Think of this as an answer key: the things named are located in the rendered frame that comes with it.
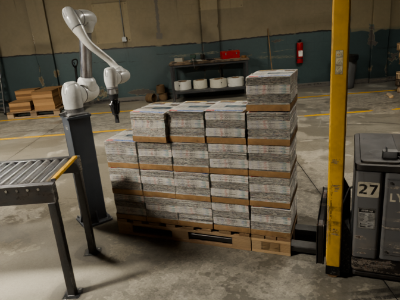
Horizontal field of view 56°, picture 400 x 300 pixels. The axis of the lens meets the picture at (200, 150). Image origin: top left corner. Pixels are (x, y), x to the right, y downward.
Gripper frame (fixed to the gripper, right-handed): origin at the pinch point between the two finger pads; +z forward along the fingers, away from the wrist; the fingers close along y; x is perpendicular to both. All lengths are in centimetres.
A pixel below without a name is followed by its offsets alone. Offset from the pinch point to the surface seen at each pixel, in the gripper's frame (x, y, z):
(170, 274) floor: -65, -60, 96
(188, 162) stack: -69, -18, 29
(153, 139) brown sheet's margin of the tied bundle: -43.8, -21.2, 10.4
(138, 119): -33.2, -20.7, -4.8
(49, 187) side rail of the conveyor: -12, -98, 18
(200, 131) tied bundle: -80, -19, 4
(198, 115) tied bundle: -80, -18, -7
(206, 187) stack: -82, -19, 47
